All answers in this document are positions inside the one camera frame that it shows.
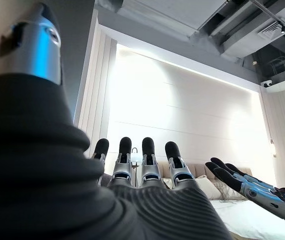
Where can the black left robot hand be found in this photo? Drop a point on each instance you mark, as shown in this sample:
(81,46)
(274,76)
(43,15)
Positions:
(57,190)

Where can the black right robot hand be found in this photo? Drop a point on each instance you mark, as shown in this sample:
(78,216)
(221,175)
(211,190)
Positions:
(262,195)

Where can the white bed mattress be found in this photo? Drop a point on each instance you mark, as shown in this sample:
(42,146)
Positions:
(252,220)

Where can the grey fabric armchair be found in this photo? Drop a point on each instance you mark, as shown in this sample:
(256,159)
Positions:
(106,181)

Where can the cream bed pillow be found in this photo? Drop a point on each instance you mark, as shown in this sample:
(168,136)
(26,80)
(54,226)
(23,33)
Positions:
(207,187)

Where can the black lamp base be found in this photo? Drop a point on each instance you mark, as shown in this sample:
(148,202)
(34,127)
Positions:
(134,160)

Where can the white ceiling air vent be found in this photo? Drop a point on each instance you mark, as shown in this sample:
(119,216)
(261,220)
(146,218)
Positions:
(270,28)

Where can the black ceiling spotlight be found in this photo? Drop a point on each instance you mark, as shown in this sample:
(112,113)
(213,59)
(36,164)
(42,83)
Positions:
(282,27)

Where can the beige upholstered bed frame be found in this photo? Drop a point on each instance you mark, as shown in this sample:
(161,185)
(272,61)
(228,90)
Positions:
(207,168)

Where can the white slatted wall panel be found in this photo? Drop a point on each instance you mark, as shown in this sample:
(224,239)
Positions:
(95,100)

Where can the white ceiling security camera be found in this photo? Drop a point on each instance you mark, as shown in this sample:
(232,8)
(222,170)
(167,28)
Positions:
(267,83)

